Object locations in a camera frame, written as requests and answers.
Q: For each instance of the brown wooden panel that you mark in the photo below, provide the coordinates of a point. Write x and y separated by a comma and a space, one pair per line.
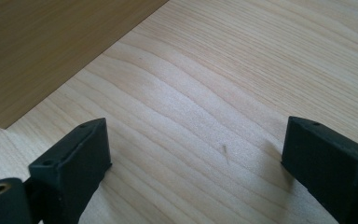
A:
43, 53

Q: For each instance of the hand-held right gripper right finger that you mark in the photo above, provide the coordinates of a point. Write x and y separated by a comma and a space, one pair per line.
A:
329, 165

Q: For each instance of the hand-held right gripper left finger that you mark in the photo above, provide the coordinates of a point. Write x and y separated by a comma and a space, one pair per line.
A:
71, 168

